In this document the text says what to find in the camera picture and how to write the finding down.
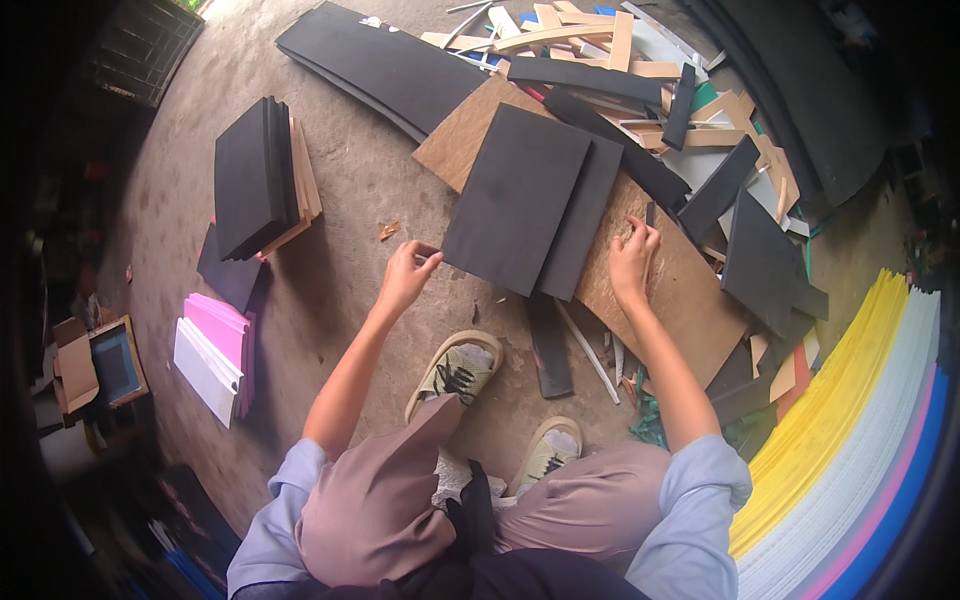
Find brown fibreboard cutting board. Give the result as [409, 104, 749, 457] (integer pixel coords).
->
[412, 75, 751, 391]

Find stack of white foam sheets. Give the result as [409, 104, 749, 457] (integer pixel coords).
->
[172, 316, 243, 430]

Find person's body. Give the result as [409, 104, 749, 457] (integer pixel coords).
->
[225, 433, 755, 600]

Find person's right hand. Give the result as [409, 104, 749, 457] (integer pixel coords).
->
[607, 216, 663, 307]

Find stack of black foam sheets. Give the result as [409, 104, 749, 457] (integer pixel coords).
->
[213, 96, 301, 262]

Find heap of tan white offcuts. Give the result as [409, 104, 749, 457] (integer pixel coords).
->
[420, 0, 815, 241]

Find long wide black foam strip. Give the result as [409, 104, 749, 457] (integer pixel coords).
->
[543, 86, 693, 211]

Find large black rubber roll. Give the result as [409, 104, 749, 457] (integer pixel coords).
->
[678, 0, 890, 207]

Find short black foam strip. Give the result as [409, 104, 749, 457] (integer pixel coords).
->
[525, 294, 576, 400]

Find stack of pink foam sheets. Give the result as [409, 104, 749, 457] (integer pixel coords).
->
[183, 292, 258, 420]

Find large black foam offcut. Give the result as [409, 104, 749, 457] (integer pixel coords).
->
[720, 187, 830, 339]

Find stack of tan foam sheets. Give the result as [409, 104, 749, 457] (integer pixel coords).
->
[258, 116, 324, 260]

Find person's left hand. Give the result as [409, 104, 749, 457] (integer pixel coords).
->
[375, 240, 445, 321]

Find large long black foam sheets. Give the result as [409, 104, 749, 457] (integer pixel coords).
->
[275, 1, 490, 145]

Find narrow black foam strip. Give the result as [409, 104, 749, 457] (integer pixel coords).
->
[660, 63, 699, 153]

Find thin white foam strip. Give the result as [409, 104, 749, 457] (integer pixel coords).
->
[553, 298, 622, 406]

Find wooden framed tray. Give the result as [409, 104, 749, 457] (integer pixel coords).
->
[88, 313, 151, 410]

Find brown cardboard box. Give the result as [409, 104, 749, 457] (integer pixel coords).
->
[51, 316, 101, 416]

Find thin black foam sheet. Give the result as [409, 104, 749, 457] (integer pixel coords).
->
[196, 221, 264, 315]

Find person's legs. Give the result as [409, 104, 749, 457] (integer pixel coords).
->
[294, 330, 676, 591]

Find dark wire crate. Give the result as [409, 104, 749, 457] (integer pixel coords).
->
[90, 0, 207, 110]

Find stack of coloured foam sheets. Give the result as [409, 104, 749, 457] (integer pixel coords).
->
[729, 268, 952, 600]

